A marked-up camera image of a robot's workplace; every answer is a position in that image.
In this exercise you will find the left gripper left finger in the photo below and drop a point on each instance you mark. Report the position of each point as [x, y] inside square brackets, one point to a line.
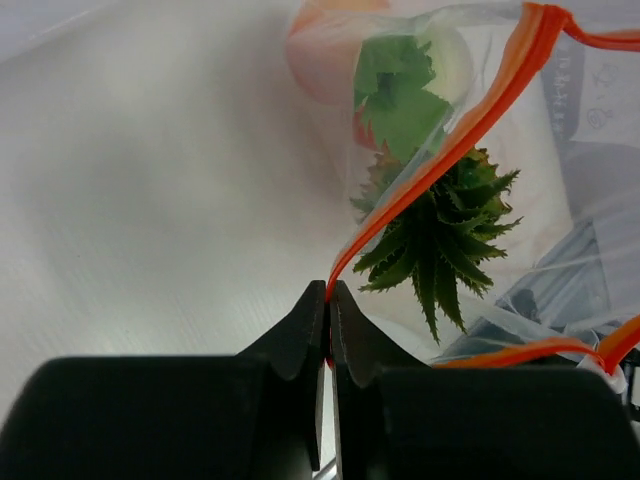
[252, 415]

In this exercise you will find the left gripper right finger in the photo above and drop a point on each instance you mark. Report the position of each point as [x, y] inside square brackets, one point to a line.
[396, 418]

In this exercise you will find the orange fake pineapple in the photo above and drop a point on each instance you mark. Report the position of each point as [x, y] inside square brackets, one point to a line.
[441, 239]

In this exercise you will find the clear zip bag orange seal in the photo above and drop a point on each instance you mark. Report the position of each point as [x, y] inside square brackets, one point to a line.
[554, 95]

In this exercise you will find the white fake radish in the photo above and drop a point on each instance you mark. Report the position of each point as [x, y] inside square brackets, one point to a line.
[406, 88]

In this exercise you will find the fake peach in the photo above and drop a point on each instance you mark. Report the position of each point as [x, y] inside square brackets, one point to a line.
[323, 44]

